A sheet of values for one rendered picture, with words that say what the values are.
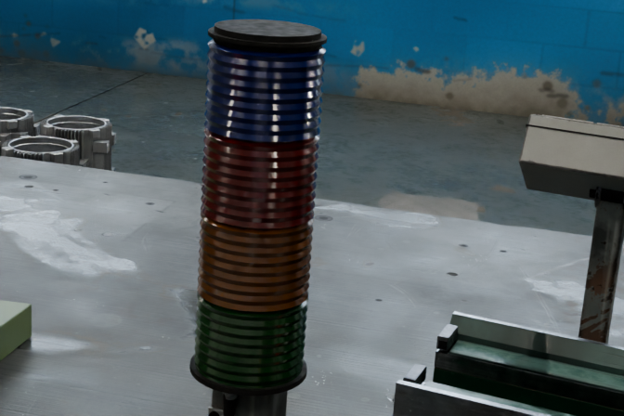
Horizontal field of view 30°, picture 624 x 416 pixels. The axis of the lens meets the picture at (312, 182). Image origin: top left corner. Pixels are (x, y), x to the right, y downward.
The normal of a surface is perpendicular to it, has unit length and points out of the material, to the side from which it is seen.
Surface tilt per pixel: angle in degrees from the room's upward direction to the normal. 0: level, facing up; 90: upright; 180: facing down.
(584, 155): 55
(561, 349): 45
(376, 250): 0
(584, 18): 90
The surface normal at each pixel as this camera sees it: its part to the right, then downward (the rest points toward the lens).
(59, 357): 0.07, -0.96
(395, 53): -0.24, 0.25
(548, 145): -0.27, -0.36
